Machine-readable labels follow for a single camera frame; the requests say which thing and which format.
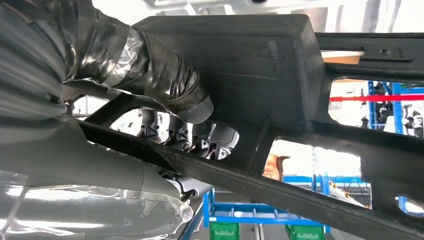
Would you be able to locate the green plastic bin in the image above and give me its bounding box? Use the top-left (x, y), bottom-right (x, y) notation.
top-left (209, 222), bottom-right (240, 240)
top-left (285, 225), bottom-right (326, 240)

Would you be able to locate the person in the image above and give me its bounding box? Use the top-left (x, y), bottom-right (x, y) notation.
top-left (263, 153), bottom-right (291, 182)

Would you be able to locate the tan cardboard box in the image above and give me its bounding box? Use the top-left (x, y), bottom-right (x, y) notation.
top-left (321, 54), bottom-right (362, 65)

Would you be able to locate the red barrier belt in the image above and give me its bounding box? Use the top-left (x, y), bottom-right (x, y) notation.
top-left (329, 95), bottom-right (424, 103)

